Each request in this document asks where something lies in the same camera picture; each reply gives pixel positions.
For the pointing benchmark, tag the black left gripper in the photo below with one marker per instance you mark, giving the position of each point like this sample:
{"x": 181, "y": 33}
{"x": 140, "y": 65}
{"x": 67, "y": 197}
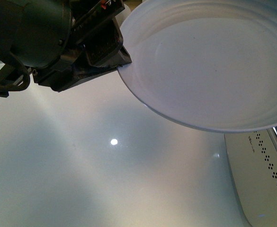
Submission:
{"x": 59, "y": 43}

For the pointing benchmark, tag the light blue round plate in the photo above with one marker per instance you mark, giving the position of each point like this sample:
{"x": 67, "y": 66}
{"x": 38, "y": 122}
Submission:
{"x": 206, "y": 64}

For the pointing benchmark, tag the white toaster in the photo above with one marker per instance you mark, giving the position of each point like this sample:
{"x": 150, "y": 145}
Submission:
{"x": 252, "y": 159}

